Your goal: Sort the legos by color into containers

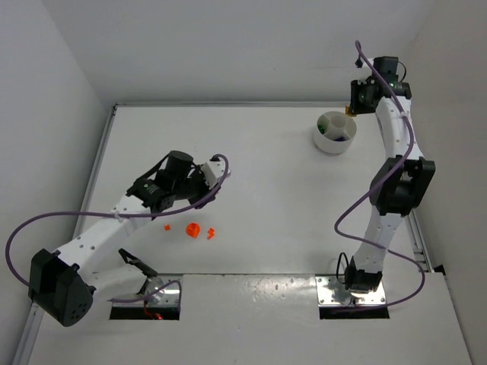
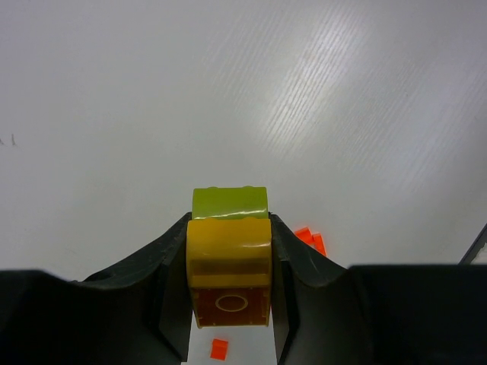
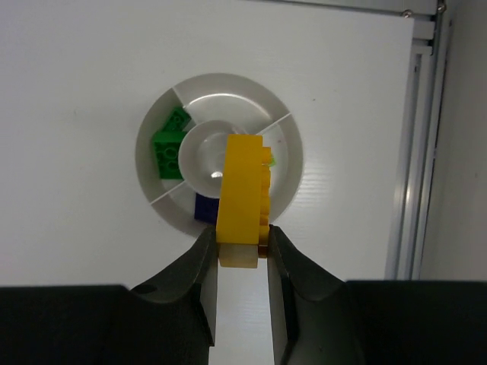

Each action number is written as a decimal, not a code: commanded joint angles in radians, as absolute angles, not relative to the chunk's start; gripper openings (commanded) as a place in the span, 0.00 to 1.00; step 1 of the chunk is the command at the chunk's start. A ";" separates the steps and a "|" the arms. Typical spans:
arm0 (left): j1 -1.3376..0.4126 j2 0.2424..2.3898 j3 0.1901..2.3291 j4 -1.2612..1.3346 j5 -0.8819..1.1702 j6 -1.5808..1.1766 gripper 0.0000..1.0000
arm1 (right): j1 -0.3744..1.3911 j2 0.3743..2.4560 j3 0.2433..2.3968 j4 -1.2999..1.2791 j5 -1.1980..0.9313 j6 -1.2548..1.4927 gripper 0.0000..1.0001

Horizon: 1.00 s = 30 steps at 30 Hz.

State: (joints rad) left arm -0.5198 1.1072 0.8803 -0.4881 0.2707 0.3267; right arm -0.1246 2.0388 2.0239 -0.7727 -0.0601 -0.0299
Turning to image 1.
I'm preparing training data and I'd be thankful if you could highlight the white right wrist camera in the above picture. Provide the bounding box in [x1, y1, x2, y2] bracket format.
[358, 62, 376, 85]

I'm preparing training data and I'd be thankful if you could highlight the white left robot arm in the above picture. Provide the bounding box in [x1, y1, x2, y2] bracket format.
[28, 151, 230, 327]

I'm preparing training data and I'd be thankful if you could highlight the orange zigzag lego piece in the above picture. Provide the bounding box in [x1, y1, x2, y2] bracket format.
[207, 228, 215, 240]

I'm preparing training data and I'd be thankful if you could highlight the white round divided container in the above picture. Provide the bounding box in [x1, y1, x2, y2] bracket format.
[313, 111, 357, 155]

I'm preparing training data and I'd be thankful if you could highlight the orange round lego piece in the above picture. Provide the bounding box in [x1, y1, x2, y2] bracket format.
[186, 222, 201, 238]

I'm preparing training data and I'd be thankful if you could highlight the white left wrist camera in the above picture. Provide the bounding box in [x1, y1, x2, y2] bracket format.
[200, 160, 226, 189]

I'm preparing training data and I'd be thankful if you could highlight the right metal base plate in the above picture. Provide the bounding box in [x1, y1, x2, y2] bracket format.
[315, 275, 387, 308]

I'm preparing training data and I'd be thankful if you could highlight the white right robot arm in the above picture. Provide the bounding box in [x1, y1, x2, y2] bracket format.
[344, 56, 436, 293]

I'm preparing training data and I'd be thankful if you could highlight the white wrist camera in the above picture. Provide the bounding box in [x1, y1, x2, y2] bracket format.
[358, 62, 376, 85]
[200, 160, 226, 189]

